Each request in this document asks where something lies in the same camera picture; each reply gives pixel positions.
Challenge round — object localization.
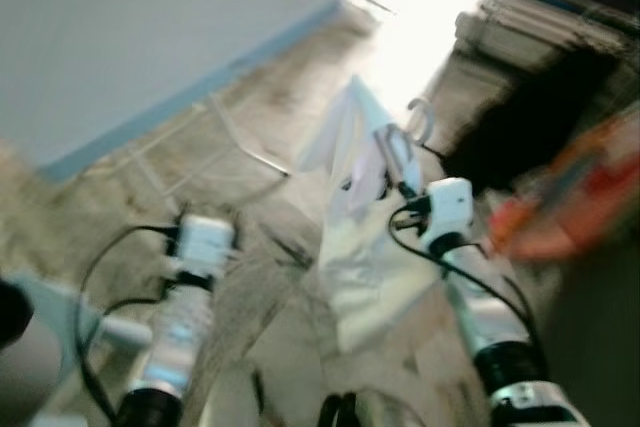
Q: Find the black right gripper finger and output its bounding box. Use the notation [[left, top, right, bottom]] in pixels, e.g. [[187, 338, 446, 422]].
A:
[[396, 129, 421, 192], [377, 126, 405, 182]]

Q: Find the clear plastic clothes hanger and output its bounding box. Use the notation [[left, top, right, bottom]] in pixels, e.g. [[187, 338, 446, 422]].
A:
[[375, 97, 437, 193]]

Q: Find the white shirt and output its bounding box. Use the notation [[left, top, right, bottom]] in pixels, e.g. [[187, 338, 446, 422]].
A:
[[296, 74, 453, 355]]

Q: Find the grey right robot leg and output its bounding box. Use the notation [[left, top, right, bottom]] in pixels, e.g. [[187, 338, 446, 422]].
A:
[[318, 390, 421, 427]]

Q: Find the blue-grey folding table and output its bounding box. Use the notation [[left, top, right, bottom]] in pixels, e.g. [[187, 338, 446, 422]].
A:
[[0, 0, 343, 198]]

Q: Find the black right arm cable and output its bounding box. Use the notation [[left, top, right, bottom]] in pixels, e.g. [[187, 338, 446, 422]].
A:
[[388, 195, 541, 353]]

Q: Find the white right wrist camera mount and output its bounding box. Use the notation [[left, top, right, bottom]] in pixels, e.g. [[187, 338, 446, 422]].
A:
[[424, 178, 475, 238]]

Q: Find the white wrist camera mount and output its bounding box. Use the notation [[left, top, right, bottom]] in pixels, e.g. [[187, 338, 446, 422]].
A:
[[424, 178, 475, 238], [178, 215, 237, 280]]

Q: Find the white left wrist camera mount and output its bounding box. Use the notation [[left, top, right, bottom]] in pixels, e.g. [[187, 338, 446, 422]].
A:
[[178, 215, 237, 280]]

